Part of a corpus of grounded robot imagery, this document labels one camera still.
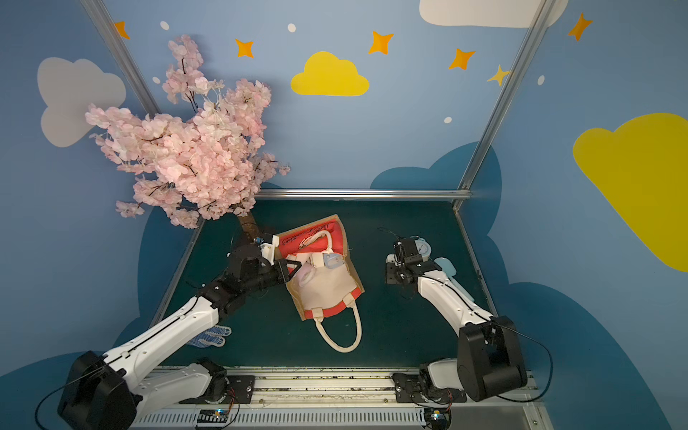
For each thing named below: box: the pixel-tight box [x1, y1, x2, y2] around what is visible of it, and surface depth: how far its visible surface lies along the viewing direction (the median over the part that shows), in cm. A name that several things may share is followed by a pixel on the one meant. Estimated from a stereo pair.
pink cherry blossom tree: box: [85, 34, 291, 240], surface depth 68 cm
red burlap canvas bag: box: [275, 214, 366, 353], surface depth 91 cm
